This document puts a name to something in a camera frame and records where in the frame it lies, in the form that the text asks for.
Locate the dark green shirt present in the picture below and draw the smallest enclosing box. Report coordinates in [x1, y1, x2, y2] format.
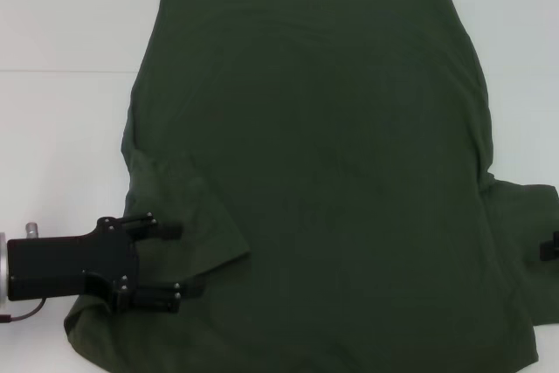
[63, 0, 559, 373]

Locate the dark thin cable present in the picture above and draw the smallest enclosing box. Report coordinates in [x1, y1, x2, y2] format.
[0, 298, 48, 326]

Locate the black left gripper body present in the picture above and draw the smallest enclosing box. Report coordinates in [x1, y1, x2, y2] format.
[6, 215, 141, 314]

